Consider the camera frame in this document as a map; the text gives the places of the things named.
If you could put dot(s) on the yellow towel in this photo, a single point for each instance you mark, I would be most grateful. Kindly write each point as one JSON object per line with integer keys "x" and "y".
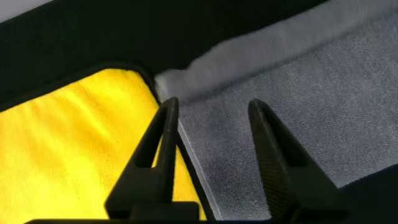
{"x": 62, "y": 149}

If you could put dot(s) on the grey towel with orange pattern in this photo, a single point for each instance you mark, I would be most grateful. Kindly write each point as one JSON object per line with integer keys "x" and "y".
{"x": 311, "y": 109}

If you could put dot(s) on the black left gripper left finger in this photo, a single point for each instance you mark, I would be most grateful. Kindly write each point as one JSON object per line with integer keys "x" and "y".
{"x": 149, "y": 180}

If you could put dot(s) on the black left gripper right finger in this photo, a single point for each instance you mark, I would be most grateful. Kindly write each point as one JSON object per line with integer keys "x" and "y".
{"x": 289, "y": 186}

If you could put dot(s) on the black fabric table cover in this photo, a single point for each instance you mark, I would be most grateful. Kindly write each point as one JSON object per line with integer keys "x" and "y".
{"x": 93, "y": 31}

